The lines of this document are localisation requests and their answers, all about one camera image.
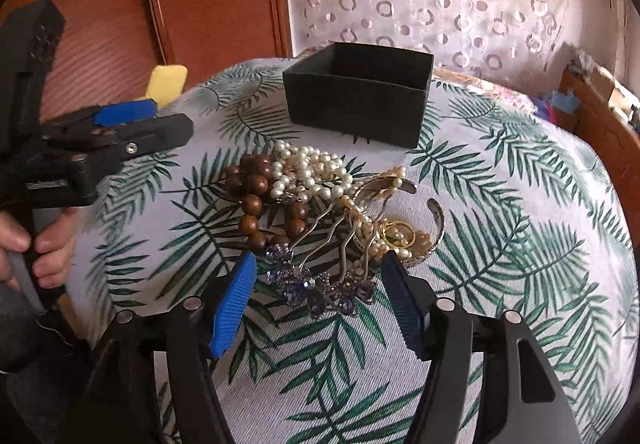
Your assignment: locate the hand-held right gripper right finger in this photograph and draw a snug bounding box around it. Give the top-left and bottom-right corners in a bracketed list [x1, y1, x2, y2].
[381, 251, 583, 444]

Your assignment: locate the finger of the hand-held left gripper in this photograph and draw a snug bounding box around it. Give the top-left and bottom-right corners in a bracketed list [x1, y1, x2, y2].
[42, 98, 162, 137]
[47, 113, 195, 165]

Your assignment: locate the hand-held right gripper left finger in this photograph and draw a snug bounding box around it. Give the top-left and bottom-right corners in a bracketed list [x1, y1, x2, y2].
[65, 251, 258, 444]

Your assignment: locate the purple crystal hair pin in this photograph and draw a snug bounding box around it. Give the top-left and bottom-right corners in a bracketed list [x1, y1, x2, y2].
[264, 209, 347, 321]
[327, 224, 377, 311]

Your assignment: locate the gold ring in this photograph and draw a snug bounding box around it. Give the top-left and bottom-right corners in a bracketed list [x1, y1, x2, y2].
[377, 220, 416, 251]

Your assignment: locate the silver cuff bangle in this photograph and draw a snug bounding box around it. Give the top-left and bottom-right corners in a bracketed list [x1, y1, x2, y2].
[400, 198, 447, 270]

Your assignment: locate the small pearl bracelet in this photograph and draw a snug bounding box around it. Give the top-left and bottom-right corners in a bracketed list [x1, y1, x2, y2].
[346, 205, 382, 261]

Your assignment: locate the brown wooden bead bracelet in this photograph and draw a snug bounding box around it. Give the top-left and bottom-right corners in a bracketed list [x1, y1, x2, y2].
[225, 154, 311, 256]

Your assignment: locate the gold leaf pearl hair clip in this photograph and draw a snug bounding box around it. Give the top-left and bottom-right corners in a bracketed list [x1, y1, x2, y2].
[350, 166, 418, 206]

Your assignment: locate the white pearl necklace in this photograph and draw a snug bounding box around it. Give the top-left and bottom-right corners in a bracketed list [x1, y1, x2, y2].
[272, 140, 362, 206]

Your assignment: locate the black jewelry box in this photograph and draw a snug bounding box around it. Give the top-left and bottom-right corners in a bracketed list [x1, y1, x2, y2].
[282, 41, 435, 150]

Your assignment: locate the person's left hand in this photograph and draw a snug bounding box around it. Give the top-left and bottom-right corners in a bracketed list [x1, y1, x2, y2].
[0, 210, 80, 291]

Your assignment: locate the yellow plush toy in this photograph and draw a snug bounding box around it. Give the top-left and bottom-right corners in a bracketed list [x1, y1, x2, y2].
[145, 65, 189, 108]

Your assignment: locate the green leaf print cloth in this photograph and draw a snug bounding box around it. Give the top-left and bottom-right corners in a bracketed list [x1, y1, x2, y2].
[65, 58, 637, 444]

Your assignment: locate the blue plastic bag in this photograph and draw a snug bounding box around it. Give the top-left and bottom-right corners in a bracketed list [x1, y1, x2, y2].
[544, 89, 577, 116]

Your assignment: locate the wooden side cabinet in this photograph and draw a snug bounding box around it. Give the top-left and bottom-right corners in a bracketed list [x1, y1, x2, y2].
[556, 66, 640, 206]

